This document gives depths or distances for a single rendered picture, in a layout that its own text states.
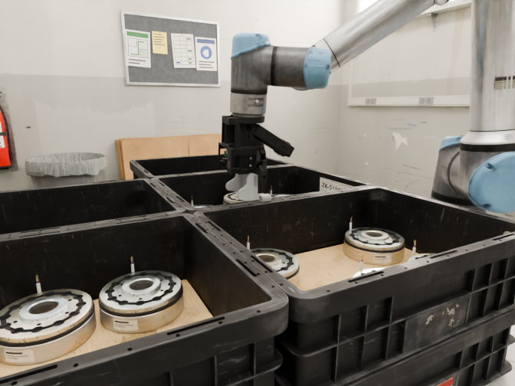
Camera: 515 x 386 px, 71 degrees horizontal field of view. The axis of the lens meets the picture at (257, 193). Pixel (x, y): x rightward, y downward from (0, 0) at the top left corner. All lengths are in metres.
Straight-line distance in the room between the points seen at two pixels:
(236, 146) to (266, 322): 0.49
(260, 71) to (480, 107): 0.40
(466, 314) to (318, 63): 0.47
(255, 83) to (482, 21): 0.40
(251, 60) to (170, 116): 2.94
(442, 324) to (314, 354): 0.19
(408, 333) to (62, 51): 3.33
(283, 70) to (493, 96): 0.37
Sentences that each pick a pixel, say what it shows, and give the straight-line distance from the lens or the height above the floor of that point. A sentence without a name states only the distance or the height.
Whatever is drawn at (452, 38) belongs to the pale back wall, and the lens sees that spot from 3.81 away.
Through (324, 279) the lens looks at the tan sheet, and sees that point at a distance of 0.58.
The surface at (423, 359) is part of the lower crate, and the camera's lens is 0.49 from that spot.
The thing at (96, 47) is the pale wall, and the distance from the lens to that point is 3.54.
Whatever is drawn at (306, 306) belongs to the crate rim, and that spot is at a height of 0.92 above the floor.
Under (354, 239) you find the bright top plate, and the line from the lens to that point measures 0.67.
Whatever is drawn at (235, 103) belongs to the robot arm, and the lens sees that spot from 0.74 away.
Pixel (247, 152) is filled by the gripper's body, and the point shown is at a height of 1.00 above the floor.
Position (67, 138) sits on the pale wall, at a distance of 3.50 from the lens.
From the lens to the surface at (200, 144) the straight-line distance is 3.57.
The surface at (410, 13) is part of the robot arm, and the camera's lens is 0.88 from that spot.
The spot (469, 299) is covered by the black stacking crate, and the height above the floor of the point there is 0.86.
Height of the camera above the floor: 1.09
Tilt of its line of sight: 14 degrees down
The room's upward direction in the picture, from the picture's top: straight up
